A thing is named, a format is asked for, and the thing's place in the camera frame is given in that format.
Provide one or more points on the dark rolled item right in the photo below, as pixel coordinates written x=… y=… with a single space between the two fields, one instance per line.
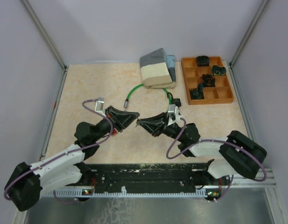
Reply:
x=218 y=70

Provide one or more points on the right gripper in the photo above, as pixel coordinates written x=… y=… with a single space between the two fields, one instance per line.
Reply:
x=149 y=123

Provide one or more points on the aluminium frame post left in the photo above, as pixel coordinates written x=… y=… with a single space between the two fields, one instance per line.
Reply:
x=42 y=32

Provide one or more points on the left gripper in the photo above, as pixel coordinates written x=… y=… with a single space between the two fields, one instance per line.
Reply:
x=125 y=118

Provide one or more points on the dark rolled item top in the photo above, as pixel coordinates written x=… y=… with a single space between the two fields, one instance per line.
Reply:
x=202 y=61

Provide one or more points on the red cable seal lock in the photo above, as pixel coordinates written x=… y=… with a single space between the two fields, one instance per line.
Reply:
x=115 y=131

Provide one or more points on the green cable lock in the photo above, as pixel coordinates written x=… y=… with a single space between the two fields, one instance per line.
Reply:
x=140 y=96

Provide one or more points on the folded grey beige cloth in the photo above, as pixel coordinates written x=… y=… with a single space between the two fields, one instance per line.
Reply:
x=158 y=70

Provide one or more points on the black Kaijing padlock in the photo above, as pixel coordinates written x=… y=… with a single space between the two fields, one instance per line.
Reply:
x=173 y=101

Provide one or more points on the wooden compartment tray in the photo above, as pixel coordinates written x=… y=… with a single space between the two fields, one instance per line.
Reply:
x=192 y=75

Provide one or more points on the dark rolled item middle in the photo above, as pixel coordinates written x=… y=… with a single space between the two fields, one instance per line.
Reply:
x=208 y=80

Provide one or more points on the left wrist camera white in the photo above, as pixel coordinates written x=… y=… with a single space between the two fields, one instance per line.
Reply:
x=99 y=105

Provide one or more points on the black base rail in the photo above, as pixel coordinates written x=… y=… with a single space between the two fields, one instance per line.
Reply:
x=151 y=178

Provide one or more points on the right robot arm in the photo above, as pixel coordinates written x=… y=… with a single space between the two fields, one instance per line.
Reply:
x=237 y=154

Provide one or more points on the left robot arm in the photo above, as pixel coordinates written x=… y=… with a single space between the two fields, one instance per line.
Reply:
x=28 y=183

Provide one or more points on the dark rolled item lower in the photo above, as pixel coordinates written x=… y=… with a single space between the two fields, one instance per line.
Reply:
x=197 y=93

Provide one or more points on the aluminium frame post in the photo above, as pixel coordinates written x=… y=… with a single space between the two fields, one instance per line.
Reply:
x=42 y=32
x=262 y=9

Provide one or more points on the aluminium frame post right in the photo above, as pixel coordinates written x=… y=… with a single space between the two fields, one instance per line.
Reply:
x=262 y=9

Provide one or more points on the dark rolled item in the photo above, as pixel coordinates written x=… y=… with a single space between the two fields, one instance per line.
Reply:
x=197 y=93
x=202 y=61
x=208 y=80
x=218 y=70

